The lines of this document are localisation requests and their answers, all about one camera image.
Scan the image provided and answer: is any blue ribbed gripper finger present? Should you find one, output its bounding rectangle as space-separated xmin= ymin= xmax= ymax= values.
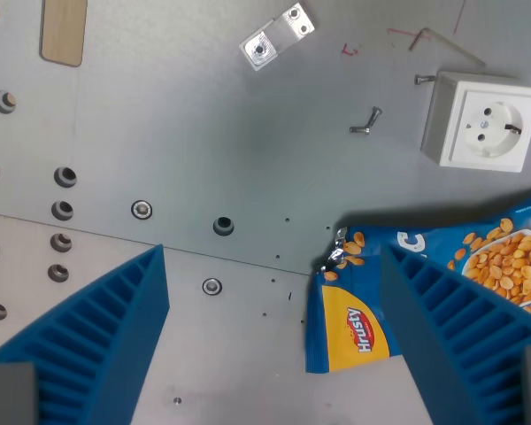
xmin=0 ymin=244 xmax=171 ymax=425
xmin=380 ymin=243 xmax=531 ymax=425

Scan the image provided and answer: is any blue Hrusty peanut bag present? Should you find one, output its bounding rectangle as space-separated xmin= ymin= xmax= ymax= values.
xmin=304 ymin=189 xmax=531 ymax=375

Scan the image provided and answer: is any silver table bolt head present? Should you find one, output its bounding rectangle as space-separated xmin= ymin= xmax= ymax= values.
xmin=130 ymin=199 xmax=154 ymax=221
xmin=202 ymin=277 xmax=224 ymax=298

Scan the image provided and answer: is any metal allen key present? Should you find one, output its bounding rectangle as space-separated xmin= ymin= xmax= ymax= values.
xmin=408 ymin=27 xmax=487 ymax=66

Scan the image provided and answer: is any wooden inlay panel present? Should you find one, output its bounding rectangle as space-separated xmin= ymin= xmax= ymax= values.
xmin=39 ymin=0 xmax=89 ymax=68

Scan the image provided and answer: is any white electrical wall socket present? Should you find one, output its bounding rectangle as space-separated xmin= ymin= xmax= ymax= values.
xmin=420 ymin=71 xmax=531 ymax=174

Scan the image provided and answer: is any bent metal bracket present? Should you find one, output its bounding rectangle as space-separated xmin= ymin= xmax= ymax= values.
xmin=239 ymin=2 xmax=316 ymax=72

